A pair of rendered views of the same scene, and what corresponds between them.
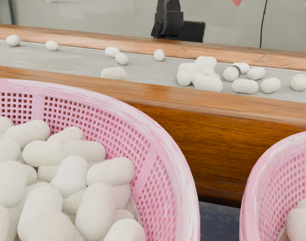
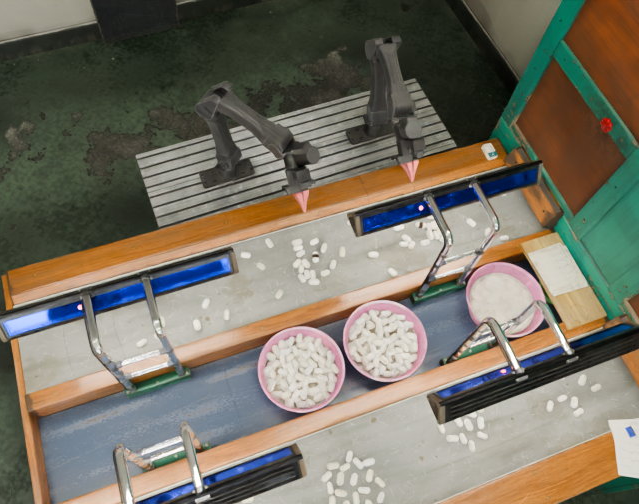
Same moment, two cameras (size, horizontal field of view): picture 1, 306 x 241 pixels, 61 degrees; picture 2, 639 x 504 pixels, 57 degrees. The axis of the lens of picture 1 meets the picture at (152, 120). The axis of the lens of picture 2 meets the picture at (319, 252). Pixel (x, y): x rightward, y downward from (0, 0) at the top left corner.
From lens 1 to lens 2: 1.77 m
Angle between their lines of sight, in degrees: 47
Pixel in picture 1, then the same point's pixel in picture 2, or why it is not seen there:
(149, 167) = (326, 340)
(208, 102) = (325, 311)
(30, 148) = (300, 346)
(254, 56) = (314, 213)
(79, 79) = (287, 317)
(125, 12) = not seen: outside the picture
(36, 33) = (176, 251)
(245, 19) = not seen: outside the picture
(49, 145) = (303, 344)
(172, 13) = (234, 156)
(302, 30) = not seen: outside the picture
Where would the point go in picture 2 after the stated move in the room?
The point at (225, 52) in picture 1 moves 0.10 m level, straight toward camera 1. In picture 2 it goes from (299, 217) to (306, 241)
